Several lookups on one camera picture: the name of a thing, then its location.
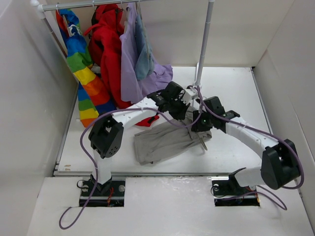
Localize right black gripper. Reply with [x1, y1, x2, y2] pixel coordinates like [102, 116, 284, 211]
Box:
[190, 109, 214, 132]

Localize grey trousers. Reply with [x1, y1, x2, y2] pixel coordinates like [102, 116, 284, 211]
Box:
[134, 116, 212, 164]

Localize grey hanger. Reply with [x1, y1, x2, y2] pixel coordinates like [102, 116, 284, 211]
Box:
[186, 107, 208, 151]

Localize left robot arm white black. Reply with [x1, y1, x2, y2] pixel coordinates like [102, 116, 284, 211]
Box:
[89, 82, 197, 196]

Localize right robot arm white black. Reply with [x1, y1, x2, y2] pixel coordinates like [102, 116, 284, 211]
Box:
[197, 96, 305, 194]

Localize lilac shirt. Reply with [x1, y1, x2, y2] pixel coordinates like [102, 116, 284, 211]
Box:
[120, 2, 173, 104]

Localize blue denim shorts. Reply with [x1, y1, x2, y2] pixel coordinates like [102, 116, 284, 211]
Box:
[135, 14, 155, 81]

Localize rainbow striped garment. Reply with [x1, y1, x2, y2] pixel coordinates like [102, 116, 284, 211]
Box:
[55, 9, 116, 127]

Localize red jacket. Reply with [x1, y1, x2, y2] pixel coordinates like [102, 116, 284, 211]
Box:
[83, 3, 160, 128]

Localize white clothes rack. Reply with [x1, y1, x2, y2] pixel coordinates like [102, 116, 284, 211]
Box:
[30, 0, 217, 104]

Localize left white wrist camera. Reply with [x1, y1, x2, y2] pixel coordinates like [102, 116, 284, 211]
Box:
[182, 88, 198, 105]

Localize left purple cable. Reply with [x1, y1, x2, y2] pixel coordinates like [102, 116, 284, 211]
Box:
[58, 85, 205, 231]

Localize purple cable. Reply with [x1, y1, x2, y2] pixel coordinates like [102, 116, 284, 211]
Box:
[194, 86, 305, 211]
[58, 85, 205, 231]

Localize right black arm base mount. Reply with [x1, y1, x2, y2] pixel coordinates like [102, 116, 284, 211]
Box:
[211, 180, 260, 207]

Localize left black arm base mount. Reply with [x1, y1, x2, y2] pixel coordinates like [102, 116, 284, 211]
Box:
[77, 179, 126, 207]

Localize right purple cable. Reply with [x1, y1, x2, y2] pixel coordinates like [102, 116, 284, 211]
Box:
[194, 86, 305, 211]

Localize aluminium table rail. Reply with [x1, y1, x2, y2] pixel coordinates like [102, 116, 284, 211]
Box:
[53, 170, 229, 177]

